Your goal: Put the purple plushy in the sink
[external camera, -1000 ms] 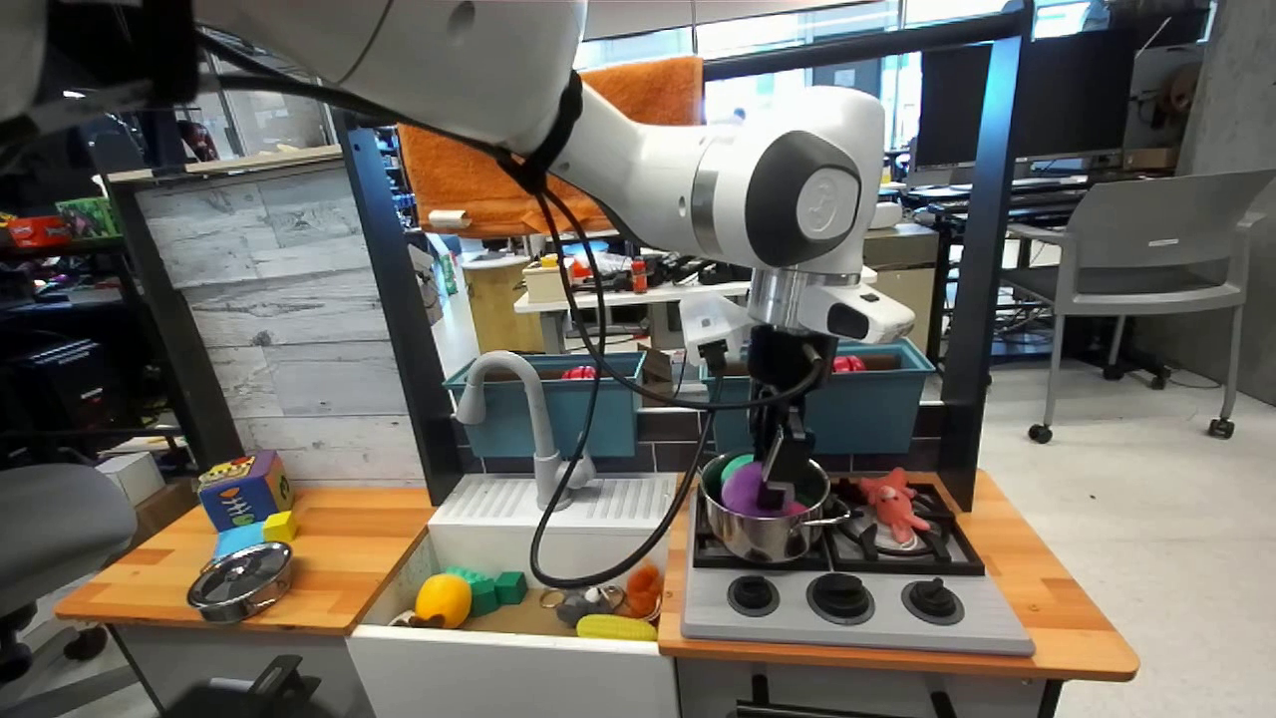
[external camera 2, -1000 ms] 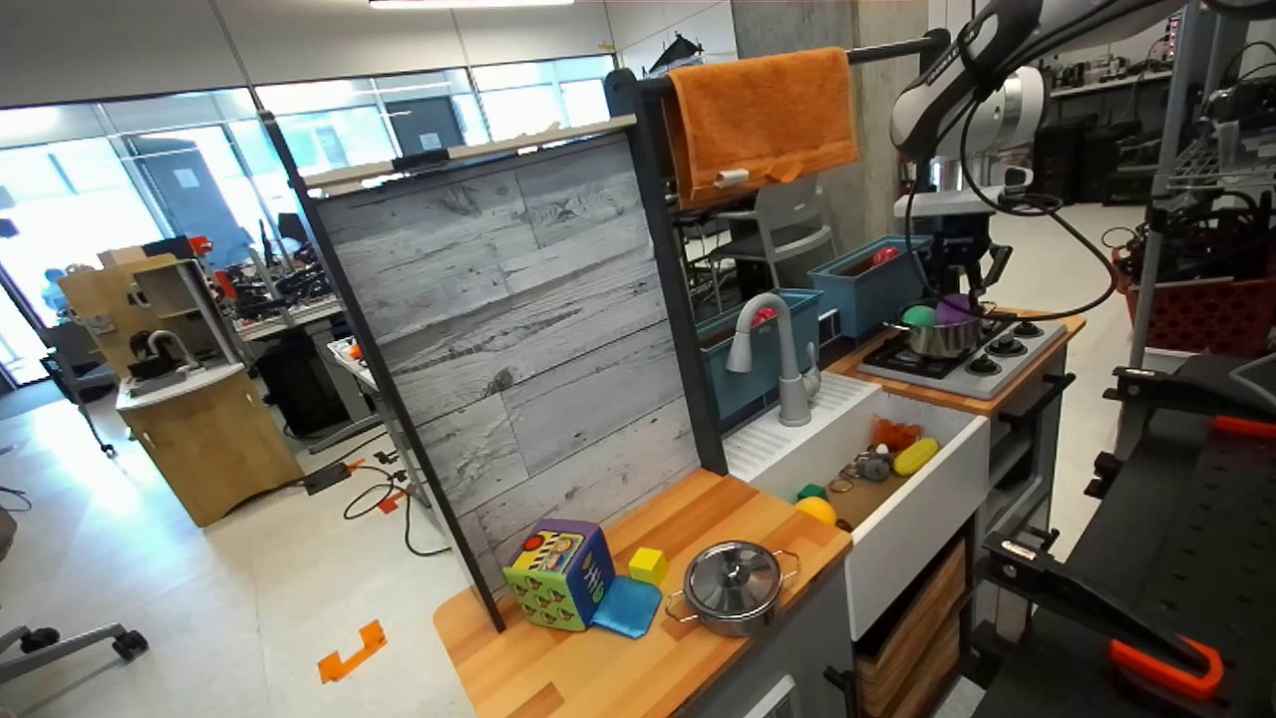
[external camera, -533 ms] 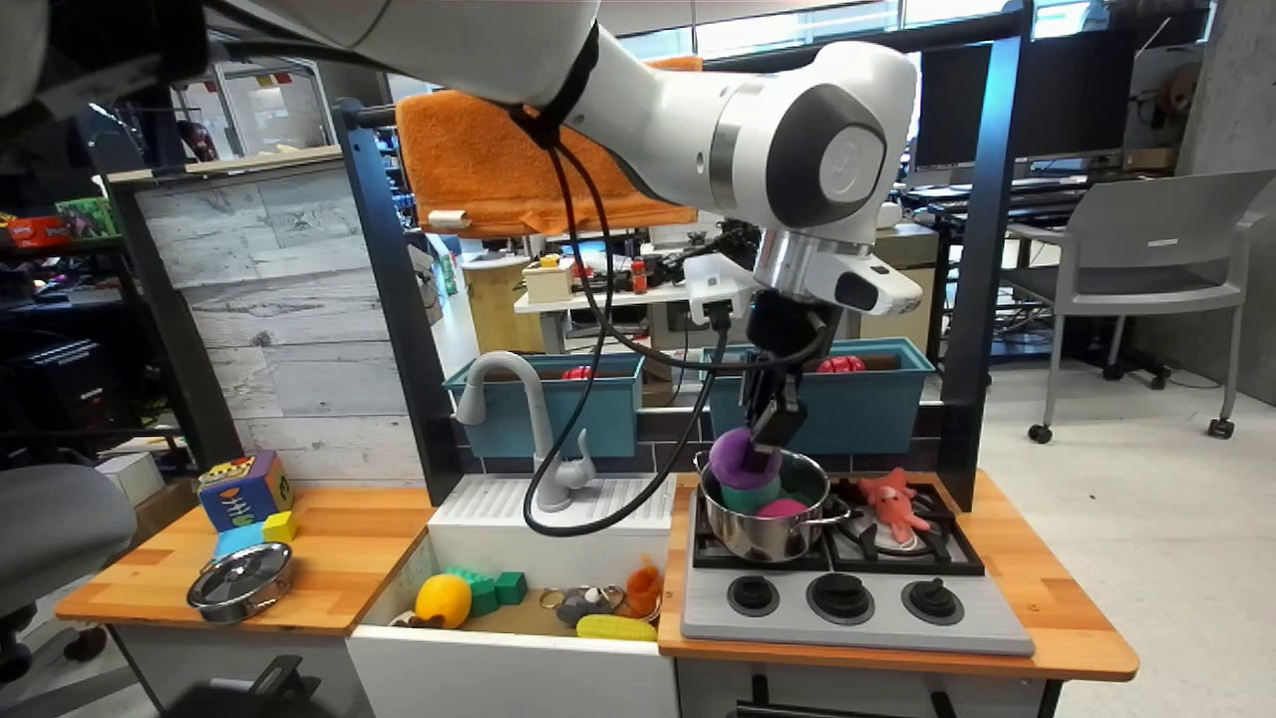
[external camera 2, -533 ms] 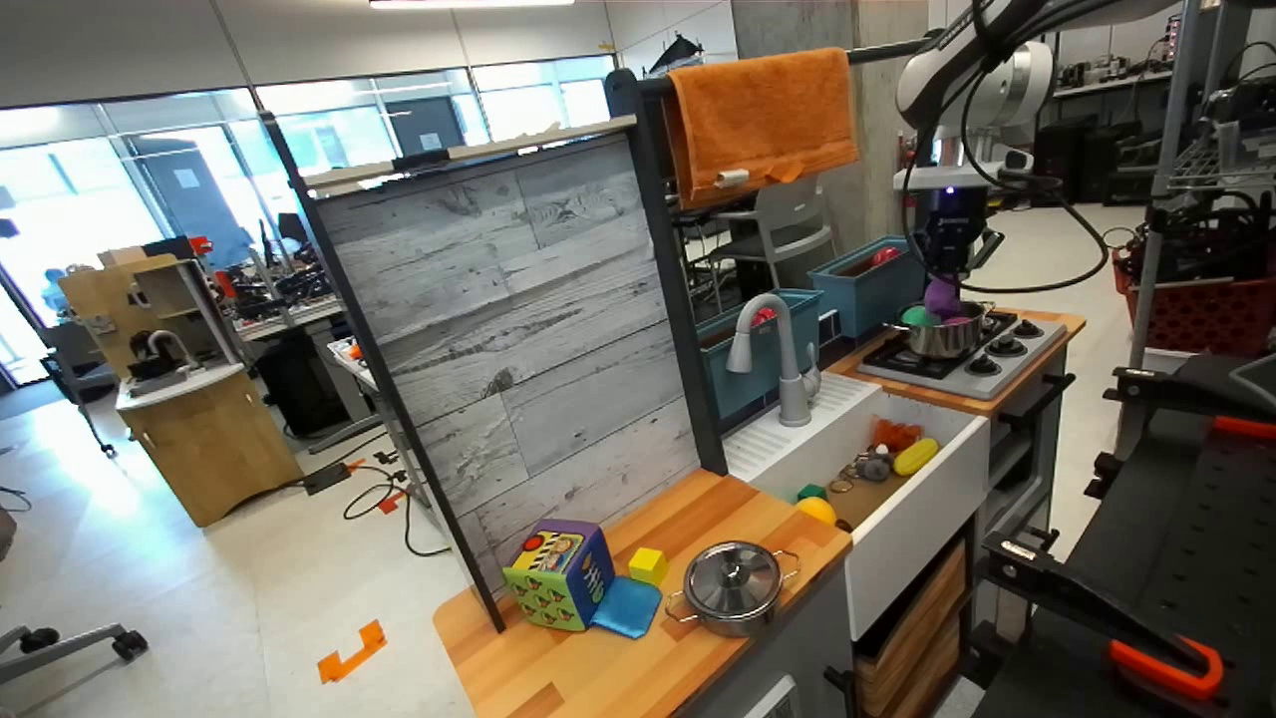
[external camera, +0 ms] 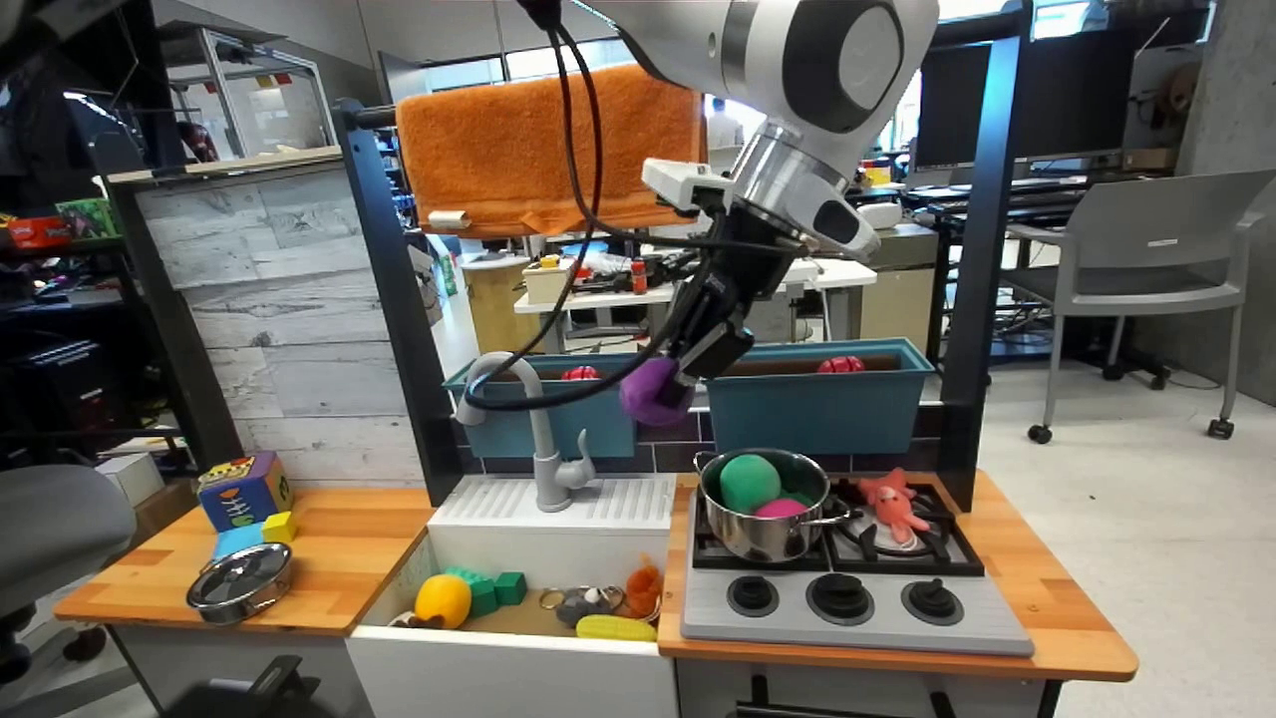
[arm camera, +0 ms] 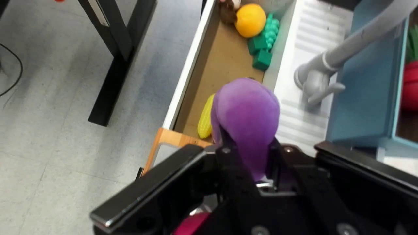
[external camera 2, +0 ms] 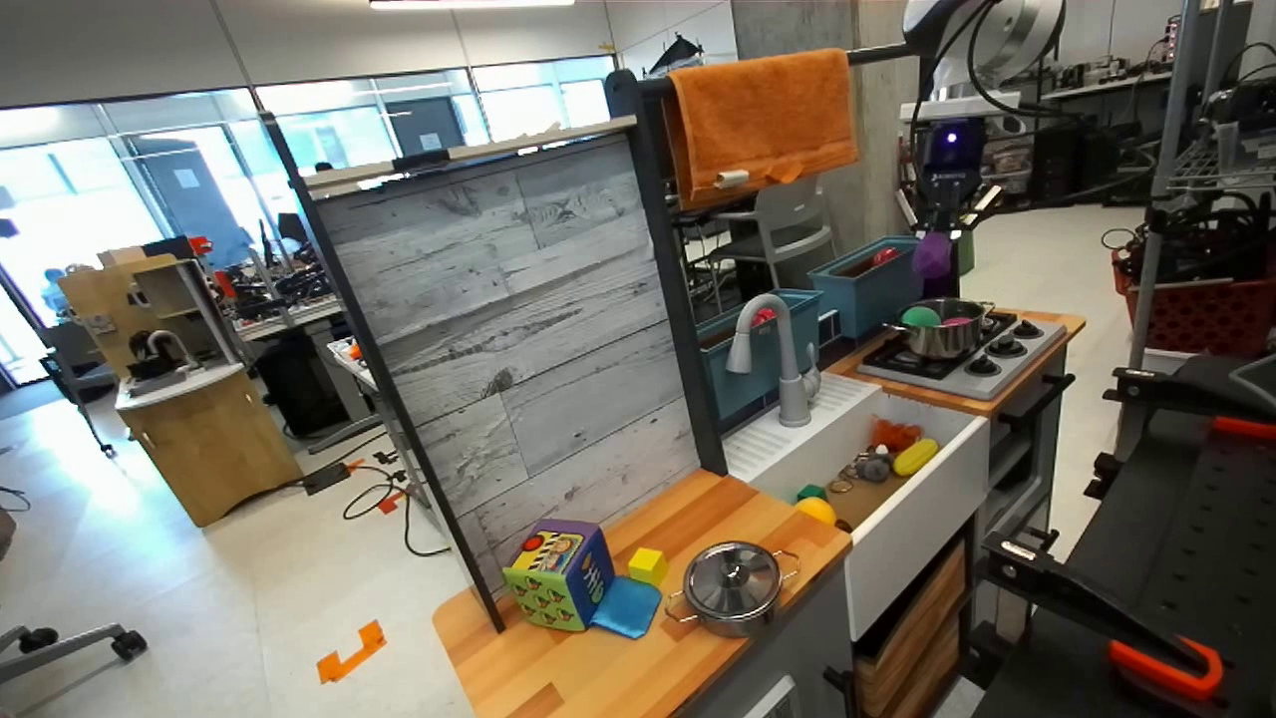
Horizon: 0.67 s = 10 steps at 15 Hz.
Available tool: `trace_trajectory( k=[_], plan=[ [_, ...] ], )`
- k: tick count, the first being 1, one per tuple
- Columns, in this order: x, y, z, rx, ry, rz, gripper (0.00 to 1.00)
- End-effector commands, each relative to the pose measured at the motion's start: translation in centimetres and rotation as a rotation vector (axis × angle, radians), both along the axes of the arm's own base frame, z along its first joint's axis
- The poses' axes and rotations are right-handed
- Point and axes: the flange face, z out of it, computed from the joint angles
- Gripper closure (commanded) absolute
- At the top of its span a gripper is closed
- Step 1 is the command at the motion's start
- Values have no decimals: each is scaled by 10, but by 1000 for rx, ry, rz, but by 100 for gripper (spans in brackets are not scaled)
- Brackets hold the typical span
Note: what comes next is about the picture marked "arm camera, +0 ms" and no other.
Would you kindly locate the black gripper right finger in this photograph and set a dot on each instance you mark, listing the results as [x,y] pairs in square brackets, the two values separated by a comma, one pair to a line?
[369,167]

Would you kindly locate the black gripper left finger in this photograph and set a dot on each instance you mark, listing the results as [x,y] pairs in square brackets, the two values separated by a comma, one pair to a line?
[147,186]

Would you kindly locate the purple plushy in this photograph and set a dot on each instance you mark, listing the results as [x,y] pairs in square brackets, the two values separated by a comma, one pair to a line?
[248,117]

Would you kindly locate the blue sink basin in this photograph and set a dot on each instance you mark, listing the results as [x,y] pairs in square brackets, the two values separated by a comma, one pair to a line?
[369,86]

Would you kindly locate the magenta object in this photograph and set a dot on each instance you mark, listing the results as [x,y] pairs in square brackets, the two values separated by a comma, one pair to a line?
[190,221]

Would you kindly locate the yellow toy corn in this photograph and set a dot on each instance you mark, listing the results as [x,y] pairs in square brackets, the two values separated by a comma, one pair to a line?
[205,117]

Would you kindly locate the red toy vegetable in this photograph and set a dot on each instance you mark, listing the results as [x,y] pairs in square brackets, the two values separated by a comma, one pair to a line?
[410,86]

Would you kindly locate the grey toy faucet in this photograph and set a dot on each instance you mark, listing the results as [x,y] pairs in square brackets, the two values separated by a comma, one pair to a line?
[343,53]

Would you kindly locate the black table leg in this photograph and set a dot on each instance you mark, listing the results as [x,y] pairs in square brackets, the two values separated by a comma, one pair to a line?
[118,56]

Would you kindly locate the green toy brick piece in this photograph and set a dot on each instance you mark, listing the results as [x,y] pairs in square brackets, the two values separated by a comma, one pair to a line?
[263,45]

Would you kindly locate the yellow orange toy fruit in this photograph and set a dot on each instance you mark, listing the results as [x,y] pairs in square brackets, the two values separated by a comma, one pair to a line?
[249,19]

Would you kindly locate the brown toy figure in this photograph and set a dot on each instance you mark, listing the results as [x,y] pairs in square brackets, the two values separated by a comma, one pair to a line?
[227,10]

